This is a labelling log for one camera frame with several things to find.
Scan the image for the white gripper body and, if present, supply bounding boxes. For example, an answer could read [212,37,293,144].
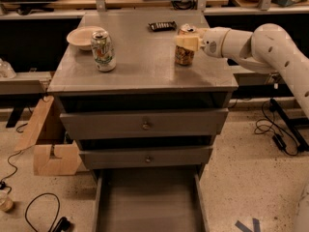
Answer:
[203,27,230,58]

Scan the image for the orange soda can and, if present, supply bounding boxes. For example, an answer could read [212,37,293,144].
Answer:
[175,23,196,66]

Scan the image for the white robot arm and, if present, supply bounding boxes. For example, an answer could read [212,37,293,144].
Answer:
[177,24,309,232]

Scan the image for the green white soda can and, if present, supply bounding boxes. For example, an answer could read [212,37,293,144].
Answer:
[91,29,116,73]

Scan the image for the grey drawer cabinet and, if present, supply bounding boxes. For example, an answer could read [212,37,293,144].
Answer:
[46,10,239,232]

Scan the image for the top grey drawer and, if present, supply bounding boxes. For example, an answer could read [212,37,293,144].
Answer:
[60,108,228,140]

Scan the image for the middle grey drawer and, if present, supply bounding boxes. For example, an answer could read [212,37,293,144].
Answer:
[79,146,212,169]

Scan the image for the bottom grey open drawer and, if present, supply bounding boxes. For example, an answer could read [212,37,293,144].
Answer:
[92,166,210,232]

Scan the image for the dark snack bar wrapper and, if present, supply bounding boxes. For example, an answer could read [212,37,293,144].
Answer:
[149,21,177,32]

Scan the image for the white bowl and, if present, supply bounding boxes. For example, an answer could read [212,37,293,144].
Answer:
[67,26,101,50]

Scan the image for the wooden block stand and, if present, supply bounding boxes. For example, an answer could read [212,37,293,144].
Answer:
[14,96,85,176]

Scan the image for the clear plastic cup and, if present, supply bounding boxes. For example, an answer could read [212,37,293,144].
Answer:
[0,190,14,212]

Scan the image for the black cable and adapter right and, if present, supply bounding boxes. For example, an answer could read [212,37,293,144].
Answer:
[253,98,309,157]

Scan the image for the black floor cable left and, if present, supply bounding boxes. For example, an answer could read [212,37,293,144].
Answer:
[0,123,71,232]

